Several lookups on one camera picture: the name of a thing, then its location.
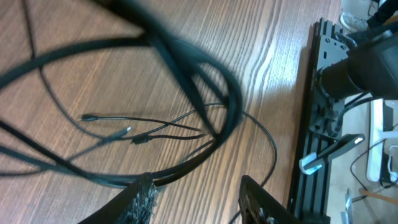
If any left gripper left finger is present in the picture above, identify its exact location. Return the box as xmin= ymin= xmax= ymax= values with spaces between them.
xmin=79 ymin=174 xmax=157 ymax=224

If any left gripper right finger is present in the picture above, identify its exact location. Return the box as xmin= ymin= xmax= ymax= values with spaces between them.
xmin=239 ymin=175 xmax=306 ymax=224

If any black USB cable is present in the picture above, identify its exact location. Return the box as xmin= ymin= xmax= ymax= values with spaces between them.
xmin=0 ymin=0 xmax=278 ymax=224

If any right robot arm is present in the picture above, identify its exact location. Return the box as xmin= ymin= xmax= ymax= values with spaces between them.
xmin=317 ymin=30 xmax=397 ymax=100

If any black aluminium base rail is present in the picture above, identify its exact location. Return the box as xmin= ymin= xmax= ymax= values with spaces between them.
xmin=287 ymin=18 xmax=342 ymax=223

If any right grey rail clip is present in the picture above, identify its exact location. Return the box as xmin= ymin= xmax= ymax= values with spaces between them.
xmin=299 ymin=134 xmax=365 ymax=175

